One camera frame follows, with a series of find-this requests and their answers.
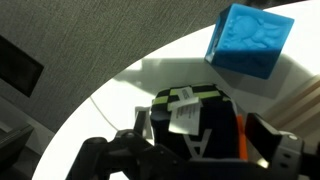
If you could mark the black soft letter block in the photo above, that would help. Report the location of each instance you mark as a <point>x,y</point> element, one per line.
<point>198,121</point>

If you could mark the white round table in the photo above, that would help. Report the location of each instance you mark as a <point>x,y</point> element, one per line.
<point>179,63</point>

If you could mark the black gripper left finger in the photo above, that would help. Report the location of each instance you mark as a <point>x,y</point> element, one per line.
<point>142,125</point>

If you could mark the dark floor outlet box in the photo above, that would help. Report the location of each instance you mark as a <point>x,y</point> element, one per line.
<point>17,68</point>

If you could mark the blue embossed cube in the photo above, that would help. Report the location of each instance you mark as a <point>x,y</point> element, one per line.
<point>248,40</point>

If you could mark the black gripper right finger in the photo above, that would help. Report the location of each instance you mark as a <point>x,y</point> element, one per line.
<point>281,150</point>

